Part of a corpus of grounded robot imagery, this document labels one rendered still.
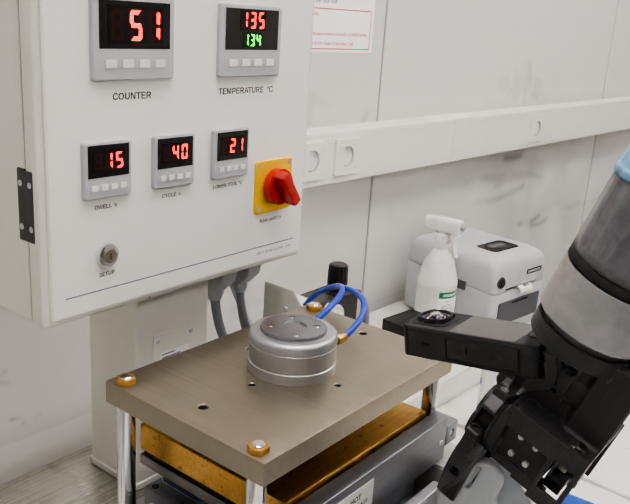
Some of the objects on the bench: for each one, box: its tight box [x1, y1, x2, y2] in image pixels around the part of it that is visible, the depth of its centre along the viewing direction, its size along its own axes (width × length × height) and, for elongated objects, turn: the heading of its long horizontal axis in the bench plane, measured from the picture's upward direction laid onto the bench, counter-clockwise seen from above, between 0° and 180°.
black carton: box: [382, 309, 421, 336], centre depth 152 cm, size 6×9×7 cm
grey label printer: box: [404, 227, 544, 323], centre depth 173 cm, size 25×20×17 cm
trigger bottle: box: [414, 214, 466, 313], centre depth 158 cm, size 9×8×25 cm
